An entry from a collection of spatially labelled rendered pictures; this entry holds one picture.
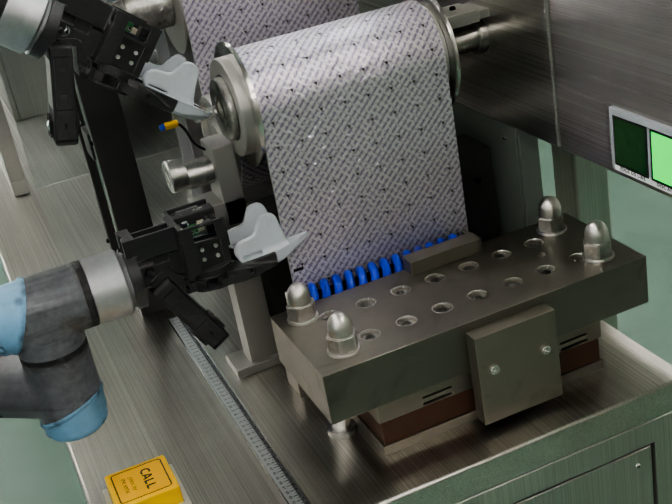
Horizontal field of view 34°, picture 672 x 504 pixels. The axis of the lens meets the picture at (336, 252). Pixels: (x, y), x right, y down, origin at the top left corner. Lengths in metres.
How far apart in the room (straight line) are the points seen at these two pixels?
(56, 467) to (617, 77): 2.20
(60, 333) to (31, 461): 1.92
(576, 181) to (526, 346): 0.46
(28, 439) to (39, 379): 1.99
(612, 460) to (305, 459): 0.35
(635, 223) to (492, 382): 2.59
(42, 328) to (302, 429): 0.32
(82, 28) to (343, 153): 0.32
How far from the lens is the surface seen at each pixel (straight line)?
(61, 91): 1.21
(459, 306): 1.20
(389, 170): 1.29
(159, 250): 1.20
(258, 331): 1.39
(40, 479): 3.02
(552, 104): 1.27
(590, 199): 1.63
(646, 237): 3.65
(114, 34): 1.20
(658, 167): 1.12
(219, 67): 1.24
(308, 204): 1.26
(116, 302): 1.19
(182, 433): 1.32
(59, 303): 1.18
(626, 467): 1.31
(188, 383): 1.42
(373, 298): 1.24
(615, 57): 1.15
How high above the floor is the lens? 1.61
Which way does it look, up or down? 25 degrees down
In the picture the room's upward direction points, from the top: 11 degrees counter-clockwise
